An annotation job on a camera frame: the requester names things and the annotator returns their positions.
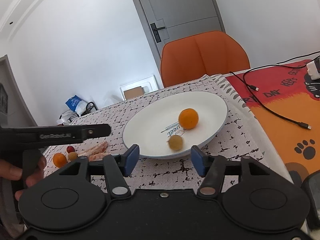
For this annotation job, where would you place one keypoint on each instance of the person's left hand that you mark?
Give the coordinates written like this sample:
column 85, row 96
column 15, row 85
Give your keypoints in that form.
column 11, row 172

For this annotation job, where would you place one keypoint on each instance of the orange chair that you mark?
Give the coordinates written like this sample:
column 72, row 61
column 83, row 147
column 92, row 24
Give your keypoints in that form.
column 208, row 53

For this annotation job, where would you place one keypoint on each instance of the grey door with handle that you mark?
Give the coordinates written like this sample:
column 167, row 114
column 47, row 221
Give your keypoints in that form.
column 164, row 21

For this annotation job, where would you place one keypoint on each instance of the brown kiwi front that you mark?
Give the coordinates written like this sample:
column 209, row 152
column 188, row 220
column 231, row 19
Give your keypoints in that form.
column 175, row 142

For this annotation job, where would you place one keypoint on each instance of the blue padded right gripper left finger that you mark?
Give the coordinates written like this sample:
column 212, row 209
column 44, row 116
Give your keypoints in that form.
column 119, row 167

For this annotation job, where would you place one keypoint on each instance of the grey left door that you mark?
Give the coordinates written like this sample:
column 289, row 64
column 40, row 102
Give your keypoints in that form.
column 18, row 113

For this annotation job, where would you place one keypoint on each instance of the white charger adapter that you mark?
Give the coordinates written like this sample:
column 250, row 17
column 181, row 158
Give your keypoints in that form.
column 313, row 69

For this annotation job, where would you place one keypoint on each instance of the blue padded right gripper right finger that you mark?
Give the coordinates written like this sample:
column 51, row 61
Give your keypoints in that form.
column 211, row 169

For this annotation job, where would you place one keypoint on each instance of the pomelo segment front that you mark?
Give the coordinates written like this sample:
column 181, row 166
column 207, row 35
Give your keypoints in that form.
column 98, row 156

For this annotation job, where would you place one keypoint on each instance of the large orange front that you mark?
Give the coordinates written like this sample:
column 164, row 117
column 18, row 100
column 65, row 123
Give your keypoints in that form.
column 188, row 118

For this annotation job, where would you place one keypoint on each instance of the white framed board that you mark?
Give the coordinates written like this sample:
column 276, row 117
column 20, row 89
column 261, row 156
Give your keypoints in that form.
column 138, row 88

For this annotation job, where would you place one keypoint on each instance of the brown kiwi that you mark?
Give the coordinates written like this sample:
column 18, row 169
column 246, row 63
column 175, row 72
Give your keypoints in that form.
column 72, row 156
column 175, row 142

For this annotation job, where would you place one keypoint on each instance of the black metal rack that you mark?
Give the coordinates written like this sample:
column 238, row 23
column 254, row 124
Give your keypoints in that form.
column 68, row 116

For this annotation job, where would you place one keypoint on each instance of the red plum back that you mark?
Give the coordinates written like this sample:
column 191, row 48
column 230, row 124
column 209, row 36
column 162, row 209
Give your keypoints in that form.
column 70, row 149

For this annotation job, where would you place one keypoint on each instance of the blue white plastic bag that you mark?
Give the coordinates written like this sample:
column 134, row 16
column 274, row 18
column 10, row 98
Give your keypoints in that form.
column 77, row 105

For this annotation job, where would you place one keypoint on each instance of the black device on mat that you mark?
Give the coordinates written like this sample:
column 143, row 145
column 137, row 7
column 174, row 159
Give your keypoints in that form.
column 311, row 186

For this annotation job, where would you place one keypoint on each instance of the pomelo segment back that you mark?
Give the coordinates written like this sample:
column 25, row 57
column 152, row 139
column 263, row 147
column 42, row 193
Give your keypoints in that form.
column 99, row 148

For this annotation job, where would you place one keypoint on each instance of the brown kiwi back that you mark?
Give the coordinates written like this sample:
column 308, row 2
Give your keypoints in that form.
column 72, row 156

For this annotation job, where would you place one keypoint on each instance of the small tangerine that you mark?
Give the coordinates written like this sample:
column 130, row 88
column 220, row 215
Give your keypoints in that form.
column 59, row 160

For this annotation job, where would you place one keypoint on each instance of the pomelo segment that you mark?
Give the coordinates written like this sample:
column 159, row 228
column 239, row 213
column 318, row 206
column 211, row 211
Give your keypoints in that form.
column 99, row 148
column 98, row 156

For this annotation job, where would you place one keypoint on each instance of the orange red cartoon mat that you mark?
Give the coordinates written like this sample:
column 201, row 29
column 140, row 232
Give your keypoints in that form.
column 286, row 103

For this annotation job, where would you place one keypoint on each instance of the white ceramic plate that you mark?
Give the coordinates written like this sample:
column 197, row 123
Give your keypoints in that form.
column 152, row 127

